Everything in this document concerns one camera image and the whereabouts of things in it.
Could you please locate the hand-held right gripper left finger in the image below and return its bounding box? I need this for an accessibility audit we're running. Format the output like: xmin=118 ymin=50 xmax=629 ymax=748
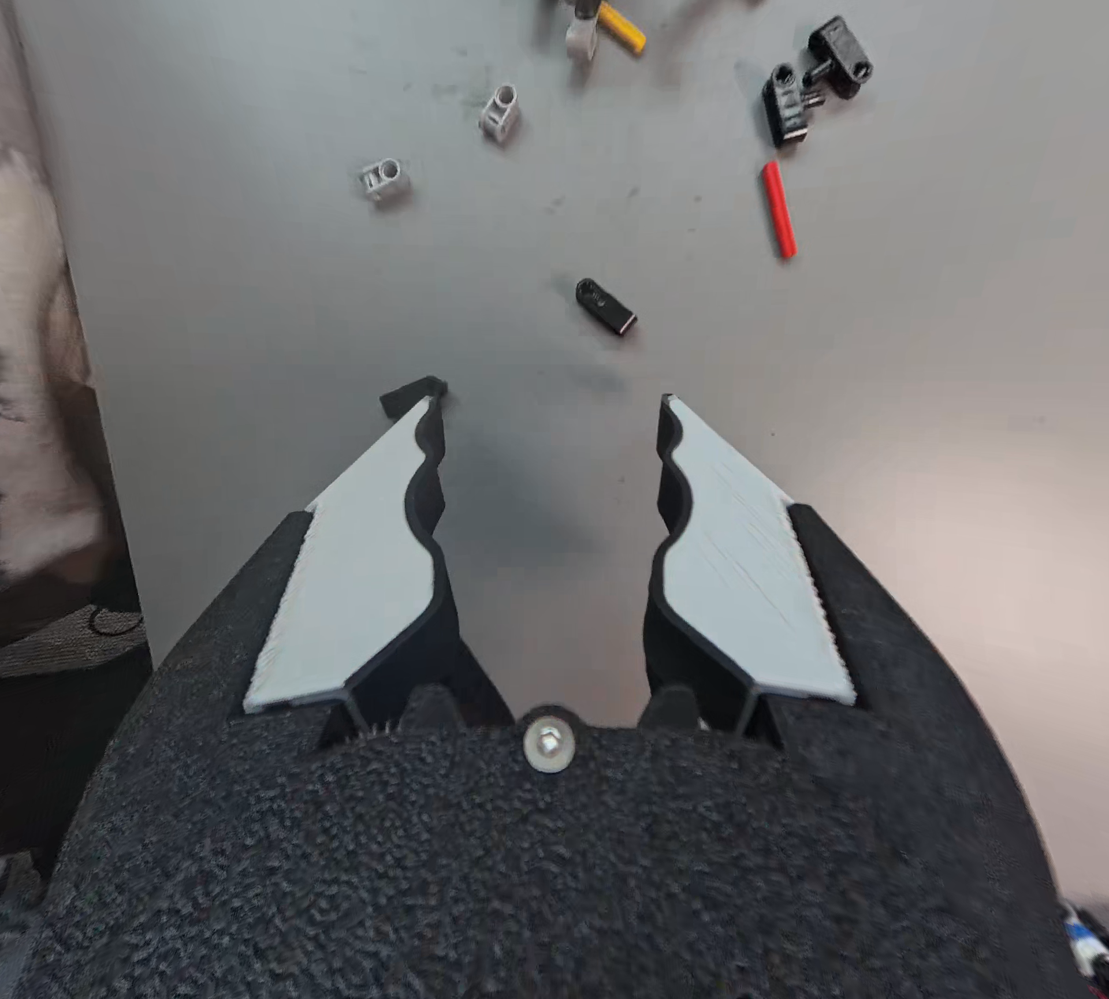
xmin=243 ymin=397 xmax=460 ymax=714

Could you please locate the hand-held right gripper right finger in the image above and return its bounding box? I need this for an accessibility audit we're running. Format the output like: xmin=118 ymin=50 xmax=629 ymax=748
xmin=643 ymin=393 xmax=859 ymax=736

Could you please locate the black toy beam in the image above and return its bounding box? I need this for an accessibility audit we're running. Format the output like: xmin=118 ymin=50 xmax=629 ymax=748
xmin=379 ymin=377 xmax=449 ymax=420

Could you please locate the black toy piece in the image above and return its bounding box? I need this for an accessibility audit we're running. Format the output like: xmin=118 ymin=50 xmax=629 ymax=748
xmin=575 ymin=277 xmax=639 ymax=338

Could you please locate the grey desk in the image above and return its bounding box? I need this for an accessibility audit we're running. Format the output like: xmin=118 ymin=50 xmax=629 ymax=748
xmin=0 ymin=0 xmax=1109 ymax=931

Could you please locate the person's clothing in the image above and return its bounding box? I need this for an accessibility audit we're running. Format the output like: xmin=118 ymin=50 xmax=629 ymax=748
xmin=0 ymin=0 xmax=154 ymax=888

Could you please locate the red toy axle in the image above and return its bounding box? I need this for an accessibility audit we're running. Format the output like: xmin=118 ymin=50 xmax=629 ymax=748
xmin=761 ymin=161 xmax=799 ymax=260

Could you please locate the grey toy connector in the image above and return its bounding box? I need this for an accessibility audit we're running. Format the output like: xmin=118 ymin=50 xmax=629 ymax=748
xmin=357 ymin=158 xmax=412 ymax=206
xmin=479 ymin=84 xmax=522 ymax=145

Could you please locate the black toy connector assembly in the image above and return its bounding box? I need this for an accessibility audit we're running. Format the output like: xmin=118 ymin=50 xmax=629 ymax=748
xmin=761 ymin=16 xmax=874 ymax=150

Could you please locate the partly built toy car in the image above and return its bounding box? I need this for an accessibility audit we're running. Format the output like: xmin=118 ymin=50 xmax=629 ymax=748
xmin=1061 ymin=899 xmax=1109 ymax=985

